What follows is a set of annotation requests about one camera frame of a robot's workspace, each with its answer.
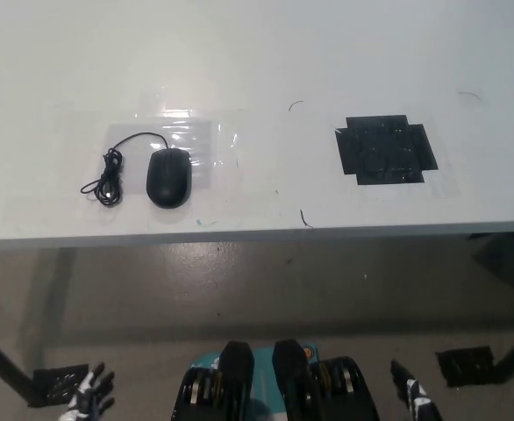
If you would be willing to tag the black computer mouse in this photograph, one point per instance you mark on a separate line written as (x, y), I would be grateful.
(169, 180)

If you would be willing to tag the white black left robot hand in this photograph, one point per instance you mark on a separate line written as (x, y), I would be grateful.
(83, 397)

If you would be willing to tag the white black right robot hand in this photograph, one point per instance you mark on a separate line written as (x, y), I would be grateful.
(417, 392)

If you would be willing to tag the black tape patch on table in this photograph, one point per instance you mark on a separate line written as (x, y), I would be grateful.
(384, 151)

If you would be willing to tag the clear plastic sheet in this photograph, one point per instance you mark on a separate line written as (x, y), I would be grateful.
(202, 144)

